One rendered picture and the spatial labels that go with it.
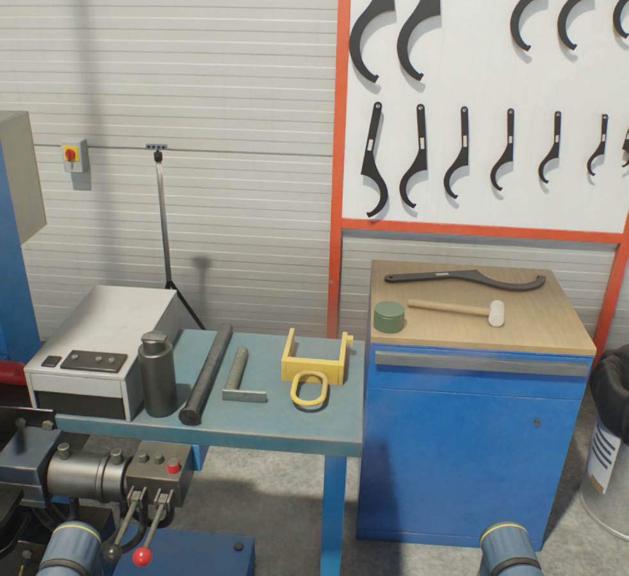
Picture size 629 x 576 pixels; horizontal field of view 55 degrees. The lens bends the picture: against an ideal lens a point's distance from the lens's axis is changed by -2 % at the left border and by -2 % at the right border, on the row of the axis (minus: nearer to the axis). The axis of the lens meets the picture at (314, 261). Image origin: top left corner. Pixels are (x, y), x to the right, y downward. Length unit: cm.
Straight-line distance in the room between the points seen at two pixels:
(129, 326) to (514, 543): 101
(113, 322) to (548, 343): 132
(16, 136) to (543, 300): 186
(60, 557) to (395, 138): 220
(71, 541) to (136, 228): 214
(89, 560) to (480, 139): 232
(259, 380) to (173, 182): 177
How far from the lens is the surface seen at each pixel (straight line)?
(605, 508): 283
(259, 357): 166
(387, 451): 228
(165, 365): 141
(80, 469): 151
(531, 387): 216
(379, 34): 284
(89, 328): 161
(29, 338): 191
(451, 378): 209
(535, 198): 311
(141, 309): 166
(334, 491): 178
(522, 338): 209
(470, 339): 203
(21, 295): 184
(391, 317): 197
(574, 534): 284
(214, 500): 275
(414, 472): 235
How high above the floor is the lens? 200
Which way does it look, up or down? 26 degrees down
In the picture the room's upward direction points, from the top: 1 degrees clockwise
